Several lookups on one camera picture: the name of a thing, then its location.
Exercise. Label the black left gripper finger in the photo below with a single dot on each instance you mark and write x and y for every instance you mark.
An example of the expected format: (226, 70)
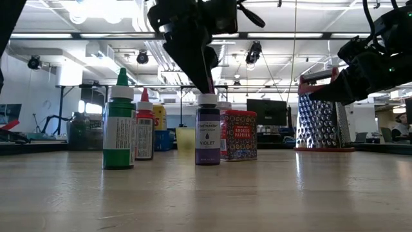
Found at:
(190, 58)
(212, 61)

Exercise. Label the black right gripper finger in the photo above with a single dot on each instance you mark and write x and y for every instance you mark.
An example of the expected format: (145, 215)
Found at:
(347, 77)
(344, 95)

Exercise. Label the white-lid clear jar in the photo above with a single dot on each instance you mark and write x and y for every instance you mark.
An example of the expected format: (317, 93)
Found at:
(224, 105)

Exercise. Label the yellow Corn Pops cereal box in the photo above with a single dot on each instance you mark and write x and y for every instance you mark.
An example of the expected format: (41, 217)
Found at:
(160, 117)

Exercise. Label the small metal tin box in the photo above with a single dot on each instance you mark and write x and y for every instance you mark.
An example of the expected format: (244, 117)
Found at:
(239, 135)

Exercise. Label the pink food colour bottle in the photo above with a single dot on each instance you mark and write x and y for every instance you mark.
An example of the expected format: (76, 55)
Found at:
(145, 135)

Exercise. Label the green food colour bottle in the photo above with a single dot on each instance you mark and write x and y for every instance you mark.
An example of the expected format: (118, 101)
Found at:
(119, 135)

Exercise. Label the background black robot arm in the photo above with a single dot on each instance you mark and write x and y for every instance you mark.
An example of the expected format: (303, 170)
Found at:
(53, 120)

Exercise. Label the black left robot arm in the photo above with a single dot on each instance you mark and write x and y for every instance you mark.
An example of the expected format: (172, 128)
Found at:
(8, 16)

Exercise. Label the red metal cheese grater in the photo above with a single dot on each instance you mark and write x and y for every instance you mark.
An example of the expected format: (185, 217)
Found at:
(317, 122)

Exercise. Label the person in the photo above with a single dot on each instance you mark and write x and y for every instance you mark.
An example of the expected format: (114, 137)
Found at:
(402, 129)

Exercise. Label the black overhead beam with lights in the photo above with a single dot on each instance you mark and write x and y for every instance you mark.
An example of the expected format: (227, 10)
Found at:
(283, 35)

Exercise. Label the black monitor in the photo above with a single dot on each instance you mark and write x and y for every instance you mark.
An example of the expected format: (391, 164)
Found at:
(270, 112)

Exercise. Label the yellow plastic bin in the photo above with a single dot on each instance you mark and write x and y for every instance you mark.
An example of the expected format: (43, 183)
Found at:
(185, 138)

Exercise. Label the blue plastic basket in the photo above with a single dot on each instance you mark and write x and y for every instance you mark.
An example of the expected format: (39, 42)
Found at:
(164, 140)

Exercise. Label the dark grey plastic bin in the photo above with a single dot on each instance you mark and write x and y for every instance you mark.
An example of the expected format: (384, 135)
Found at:
(93, 138)

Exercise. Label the red background bar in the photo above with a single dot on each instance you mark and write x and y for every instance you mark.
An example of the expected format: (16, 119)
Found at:
(9, 124)

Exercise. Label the silver ventilation duct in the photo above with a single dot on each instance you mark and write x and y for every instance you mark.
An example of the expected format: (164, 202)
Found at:
(227, 51)

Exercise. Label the black ceiling-mounted camera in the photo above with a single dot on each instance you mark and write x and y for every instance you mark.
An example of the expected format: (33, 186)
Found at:
(254, 53)
(33, 62)
(142, 57)

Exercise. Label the black aluminium table frame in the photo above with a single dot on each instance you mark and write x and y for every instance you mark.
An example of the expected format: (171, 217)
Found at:
(32, 148)

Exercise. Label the dark wall screen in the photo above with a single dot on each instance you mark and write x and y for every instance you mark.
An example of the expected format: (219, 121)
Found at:
(9, 112)

